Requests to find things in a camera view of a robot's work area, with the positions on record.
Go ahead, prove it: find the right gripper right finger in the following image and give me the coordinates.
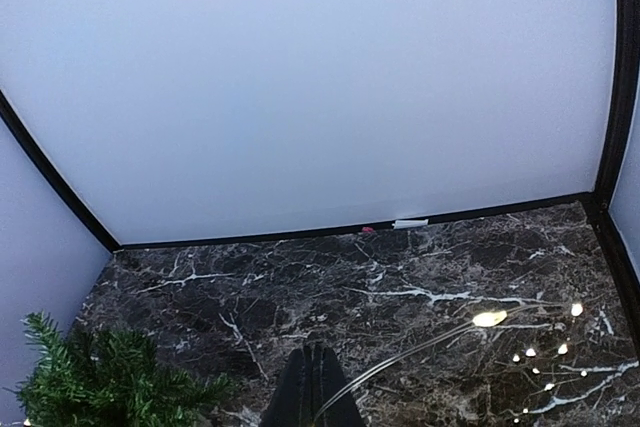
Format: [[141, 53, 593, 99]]
[[312, 344, 361, 427]]

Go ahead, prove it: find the small green christmas tree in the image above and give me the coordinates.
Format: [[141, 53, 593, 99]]
[[12, 312, 235, 426]]

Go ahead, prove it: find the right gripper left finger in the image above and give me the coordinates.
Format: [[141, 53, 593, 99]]
[[260, 346, 314, 427]]

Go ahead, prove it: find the left black frame post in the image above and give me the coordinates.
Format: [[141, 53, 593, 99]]
[[1, 92, 121, 253]]

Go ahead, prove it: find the fairy light string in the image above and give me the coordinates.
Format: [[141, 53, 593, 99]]
[[317, 299, 596, 427]]

